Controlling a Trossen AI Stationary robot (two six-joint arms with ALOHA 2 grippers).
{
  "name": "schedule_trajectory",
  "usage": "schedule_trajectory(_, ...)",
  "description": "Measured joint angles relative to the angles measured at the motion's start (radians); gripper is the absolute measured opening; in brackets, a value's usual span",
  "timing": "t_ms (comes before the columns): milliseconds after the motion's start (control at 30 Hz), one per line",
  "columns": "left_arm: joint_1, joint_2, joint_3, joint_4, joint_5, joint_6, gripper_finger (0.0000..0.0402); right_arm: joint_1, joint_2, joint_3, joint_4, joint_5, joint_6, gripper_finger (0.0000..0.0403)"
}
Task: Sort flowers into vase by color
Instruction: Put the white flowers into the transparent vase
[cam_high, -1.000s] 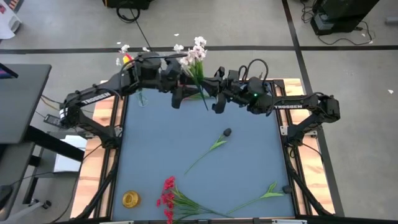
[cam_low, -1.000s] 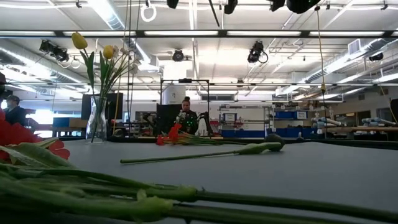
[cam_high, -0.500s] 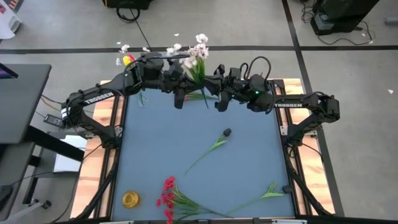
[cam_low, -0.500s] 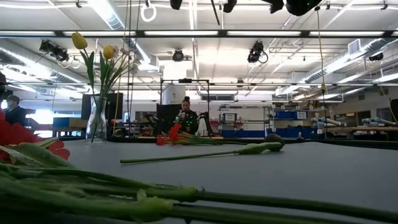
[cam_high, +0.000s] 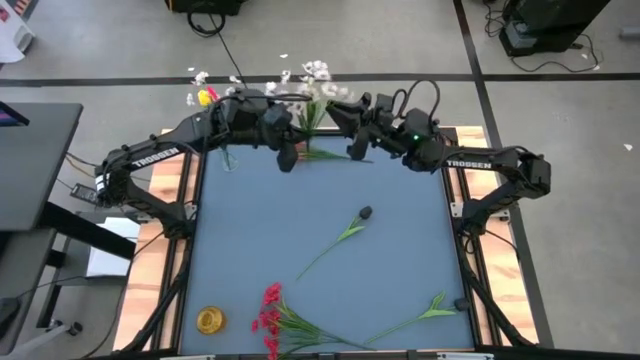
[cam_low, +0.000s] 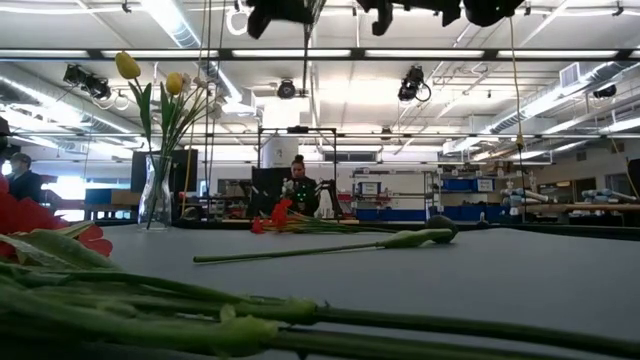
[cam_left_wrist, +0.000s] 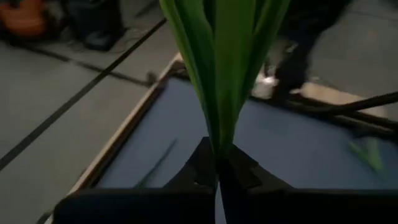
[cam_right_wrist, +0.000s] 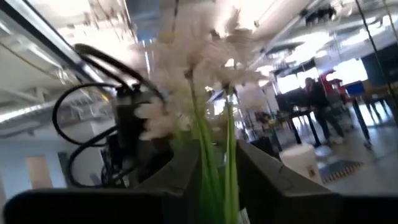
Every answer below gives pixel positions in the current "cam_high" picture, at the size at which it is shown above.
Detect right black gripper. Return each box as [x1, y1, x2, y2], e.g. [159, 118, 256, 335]
[327, 92, 416, 151]

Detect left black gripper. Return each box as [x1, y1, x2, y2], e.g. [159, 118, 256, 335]
[227, 89, 310, 150]

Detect white small-blossom flower bunch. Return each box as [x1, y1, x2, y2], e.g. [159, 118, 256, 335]
[263, 68, 301, 109]
[294, 59, 374, 165]

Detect black artificial tulip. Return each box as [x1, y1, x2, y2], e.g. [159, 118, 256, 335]
[295, 204, 374, 281]

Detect red flower bunch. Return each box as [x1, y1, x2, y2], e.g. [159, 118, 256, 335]
[251, 282, 375, 360]

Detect green leafy stem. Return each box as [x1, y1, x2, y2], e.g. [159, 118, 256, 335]
[364, 292, 474, 345]

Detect amber glass vase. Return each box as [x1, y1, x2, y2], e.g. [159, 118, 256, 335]
[196, 305, 226, 335]

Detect blue table mat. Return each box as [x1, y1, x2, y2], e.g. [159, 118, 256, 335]
[178, 132, 476, 352]

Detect black box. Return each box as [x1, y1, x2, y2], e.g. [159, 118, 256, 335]
[164, 0, 249, 16]

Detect black equipment case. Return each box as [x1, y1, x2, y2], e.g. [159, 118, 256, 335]
[498, 0, 612, 58]

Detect black power adapter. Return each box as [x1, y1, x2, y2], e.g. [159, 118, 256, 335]
[69, 182, 101, 206]

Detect black desk leg beam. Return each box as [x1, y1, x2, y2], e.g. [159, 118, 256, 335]
[39, 202, 137, 261]

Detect white box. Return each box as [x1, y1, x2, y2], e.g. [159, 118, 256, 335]
[85, 217, 142, 279]

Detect dark grey desk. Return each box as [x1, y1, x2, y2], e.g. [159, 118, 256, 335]
[0, 102, 84, 232]

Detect screen with coloured display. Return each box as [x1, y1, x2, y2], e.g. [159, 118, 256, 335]
[0, 101, 30, 127]

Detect white object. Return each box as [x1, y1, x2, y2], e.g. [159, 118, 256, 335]
[0, 0, 37, 65]

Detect black device with blue light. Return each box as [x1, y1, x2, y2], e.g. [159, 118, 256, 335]
[0, 297, 22, 354]

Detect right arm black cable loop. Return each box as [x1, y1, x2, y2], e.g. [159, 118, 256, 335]
[391, 78, 442, 126]

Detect coiled black floor cable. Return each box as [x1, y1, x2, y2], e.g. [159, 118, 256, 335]
[186, 1, 251, 94]

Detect tangled black cables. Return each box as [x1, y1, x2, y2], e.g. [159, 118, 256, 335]
[482, 0, 507, 39]

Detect black aluminium table frame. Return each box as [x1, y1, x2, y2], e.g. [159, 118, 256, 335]
[119, 126, 544, 360]

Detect thin black looped cable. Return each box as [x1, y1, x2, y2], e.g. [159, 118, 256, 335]
[509, 32, 606, 75]

